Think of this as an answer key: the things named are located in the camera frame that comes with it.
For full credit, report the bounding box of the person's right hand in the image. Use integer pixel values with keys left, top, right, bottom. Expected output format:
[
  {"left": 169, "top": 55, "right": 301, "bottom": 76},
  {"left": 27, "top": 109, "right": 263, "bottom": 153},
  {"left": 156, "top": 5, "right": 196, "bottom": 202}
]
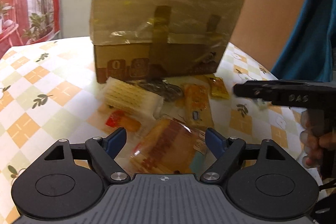
[{"left": 299, "top": 109, "right": 336, "bottom": 170}]

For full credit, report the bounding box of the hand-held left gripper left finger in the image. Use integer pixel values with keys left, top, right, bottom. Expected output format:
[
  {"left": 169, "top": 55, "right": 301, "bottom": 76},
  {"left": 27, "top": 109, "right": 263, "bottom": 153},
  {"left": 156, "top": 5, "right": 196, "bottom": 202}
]
[{"left": 43, "top": 127, "right": 131, "bottom": 183}]

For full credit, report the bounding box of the checked floral tablecloth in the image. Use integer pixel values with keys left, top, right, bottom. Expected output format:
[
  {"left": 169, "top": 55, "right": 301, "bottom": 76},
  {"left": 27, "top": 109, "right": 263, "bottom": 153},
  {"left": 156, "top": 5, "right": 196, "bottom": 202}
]
[{"left": 0, "top": 35, "right": 323, "bottom": 203}]

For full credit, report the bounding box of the brown cardboard box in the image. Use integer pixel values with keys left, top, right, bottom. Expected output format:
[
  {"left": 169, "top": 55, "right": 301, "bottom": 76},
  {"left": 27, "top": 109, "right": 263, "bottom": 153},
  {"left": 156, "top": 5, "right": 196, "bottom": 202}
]
[{"left": 89, "top": 0, "right": 246, "bottom": 84}]

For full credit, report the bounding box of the brown wooden panel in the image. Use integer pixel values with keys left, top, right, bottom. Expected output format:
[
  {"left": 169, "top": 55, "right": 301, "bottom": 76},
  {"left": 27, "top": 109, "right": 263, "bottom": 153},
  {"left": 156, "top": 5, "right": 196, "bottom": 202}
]
[{"left": 230, "top": 0, "right": 319, "bottom": 75}]

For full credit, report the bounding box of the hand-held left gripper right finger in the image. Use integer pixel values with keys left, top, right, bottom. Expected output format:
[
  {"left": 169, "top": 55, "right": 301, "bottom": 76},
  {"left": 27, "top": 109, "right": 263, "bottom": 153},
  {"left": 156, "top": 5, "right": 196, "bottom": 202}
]
[{"left": 201, "top": 128, "right": 286, "bottom": 183}]

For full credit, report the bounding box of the clear pack of white wafers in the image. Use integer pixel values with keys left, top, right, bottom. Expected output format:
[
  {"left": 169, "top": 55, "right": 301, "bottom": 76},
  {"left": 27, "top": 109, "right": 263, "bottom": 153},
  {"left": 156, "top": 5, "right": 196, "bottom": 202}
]
[{"left": 101, "top": 76, "right": 164, "bottom": 120}]

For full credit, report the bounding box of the red and yellow snack packet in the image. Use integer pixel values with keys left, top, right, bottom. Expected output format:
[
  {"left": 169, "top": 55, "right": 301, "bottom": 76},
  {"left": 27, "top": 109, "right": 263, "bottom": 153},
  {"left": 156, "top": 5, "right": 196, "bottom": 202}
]
[{"left": 98, "top": 109, "right": 143, "bottom": 133}]

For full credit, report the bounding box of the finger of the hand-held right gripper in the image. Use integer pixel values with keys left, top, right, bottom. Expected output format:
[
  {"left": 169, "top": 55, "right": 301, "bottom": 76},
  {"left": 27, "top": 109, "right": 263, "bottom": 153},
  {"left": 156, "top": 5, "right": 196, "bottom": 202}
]
[{"left": 233, "top": 80, "right": 276, "bottom": 104}]

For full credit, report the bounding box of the dark snack packet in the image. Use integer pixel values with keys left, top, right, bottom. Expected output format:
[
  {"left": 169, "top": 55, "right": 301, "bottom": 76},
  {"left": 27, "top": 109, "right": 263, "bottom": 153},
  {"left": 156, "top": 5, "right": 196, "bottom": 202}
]
[{"left": 136, "top": 79, "right": 185, "bottom": 103}]

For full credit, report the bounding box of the clear orange snack packet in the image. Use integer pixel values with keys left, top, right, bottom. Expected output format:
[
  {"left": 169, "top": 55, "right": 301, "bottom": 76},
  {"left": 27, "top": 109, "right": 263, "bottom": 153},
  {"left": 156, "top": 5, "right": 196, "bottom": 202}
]
[{"left": 130, "top": 118, "right": 210, "bottom": 175}]

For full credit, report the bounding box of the printed room backdrop cloth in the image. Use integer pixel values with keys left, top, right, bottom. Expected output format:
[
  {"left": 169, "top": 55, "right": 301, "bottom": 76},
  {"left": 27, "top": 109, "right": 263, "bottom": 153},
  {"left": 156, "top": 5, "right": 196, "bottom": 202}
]
[{"left": 0, "top": 0, "right": 61, "bottom": 58}]

